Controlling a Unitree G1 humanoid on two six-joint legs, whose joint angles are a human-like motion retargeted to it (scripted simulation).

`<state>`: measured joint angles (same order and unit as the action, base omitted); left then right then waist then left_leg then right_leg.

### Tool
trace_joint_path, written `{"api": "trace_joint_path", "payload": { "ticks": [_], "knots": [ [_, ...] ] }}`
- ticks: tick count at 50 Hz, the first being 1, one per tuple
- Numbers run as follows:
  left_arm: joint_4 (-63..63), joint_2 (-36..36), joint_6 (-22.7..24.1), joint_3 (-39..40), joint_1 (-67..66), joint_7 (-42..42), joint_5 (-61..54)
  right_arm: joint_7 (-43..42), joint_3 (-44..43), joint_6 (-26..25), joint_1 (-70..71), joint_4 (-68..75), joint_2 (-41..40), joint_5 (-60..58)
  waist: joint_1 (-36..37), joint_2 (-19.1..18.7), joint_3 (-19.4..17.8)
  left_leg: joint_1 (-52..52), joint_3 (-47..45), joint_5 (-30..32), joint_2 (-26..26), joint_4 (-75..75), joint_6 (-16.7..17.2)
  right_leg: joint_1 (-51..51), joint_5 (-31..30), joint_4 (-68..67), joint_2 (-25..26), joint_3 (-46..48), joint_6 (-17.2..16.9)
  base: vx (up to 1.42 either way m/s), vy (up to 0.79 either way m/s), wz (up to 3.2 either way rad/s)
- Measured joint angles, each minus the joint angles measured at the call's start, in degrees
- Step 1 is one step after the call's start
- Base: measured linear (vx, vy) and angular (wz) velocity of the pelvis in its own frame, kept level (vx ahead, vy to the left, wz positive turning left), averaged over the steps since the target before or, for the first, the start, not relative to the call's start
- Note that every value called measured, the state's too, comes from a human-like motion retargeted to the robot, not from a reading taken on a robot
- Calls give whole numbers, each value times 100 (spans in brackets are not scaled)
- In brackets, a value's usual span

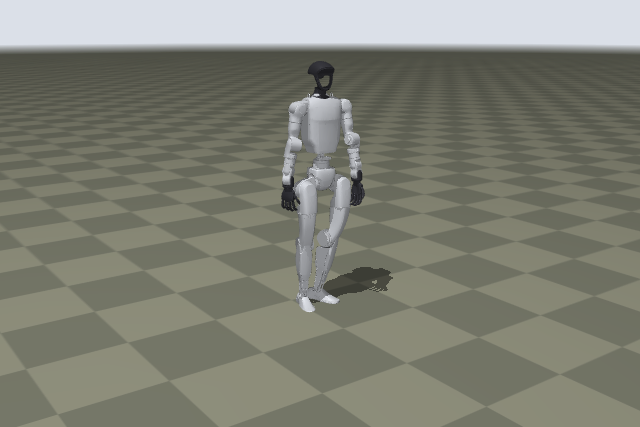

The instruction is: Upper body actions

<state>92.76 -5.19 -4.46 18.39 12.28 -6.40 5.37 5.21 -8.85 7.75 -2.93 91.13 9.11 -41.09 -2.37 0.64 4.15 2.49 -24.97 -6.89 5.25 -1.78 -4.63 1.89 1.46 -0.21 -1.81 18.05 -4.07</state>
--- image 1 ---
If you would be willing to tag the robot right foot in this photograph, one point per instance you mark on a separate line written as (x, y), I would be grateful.
(305, 303)

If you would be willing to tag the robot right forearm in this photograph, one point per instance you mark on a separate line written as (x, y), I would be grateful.
(289, 163)

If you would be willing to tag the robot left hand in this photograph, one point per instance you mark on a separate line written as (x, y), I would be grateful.
(357, 190)

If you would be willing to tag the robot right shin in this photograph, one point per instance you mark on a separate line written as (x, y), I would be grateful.
(303, 259)

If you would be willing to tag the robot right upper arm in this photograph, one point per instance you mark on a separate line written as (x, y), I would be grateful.
(296, 111)

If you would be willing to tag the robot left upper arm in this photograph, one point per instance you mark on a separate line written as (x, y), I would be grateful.
(350, 138)

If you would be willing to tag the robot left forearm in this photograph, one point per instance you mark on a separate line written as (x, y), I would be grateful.
(354, 159)

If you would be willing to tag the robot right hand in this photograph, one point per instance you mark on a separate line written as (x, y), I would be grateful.
(288, 195)

